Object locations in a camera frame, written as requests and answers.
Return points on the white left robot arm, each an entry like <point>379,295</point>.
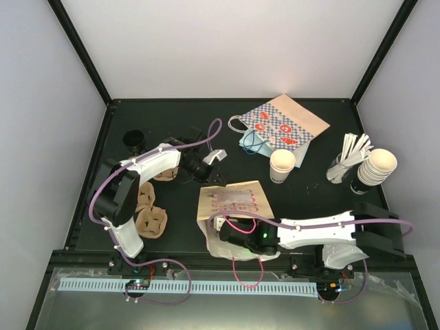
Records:
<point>114,194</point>

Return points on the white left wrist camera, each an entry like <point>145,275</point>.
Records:
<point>216,155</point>

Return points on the white slotted cable rail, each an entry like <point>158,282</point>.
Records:
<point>114,285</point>

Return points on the blue checkered bakery paper bag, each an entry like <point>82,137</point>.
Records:
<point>281,122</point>

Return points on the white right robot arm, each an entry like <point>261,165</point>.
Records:
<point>367,231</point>

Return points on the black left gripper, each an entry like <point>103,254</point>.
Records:
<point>211,175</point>

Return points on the tall white paper cup stack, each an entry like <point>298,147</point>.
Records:
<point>377,167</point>

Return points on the black open coffee cup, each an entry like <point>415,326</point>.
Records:
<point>135,141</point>

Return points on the cream pink Cakes paper bag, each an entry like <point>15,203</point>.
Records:
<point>241,205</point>

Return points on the light blue paper bag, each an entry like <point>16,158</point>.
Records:
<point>252,144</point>

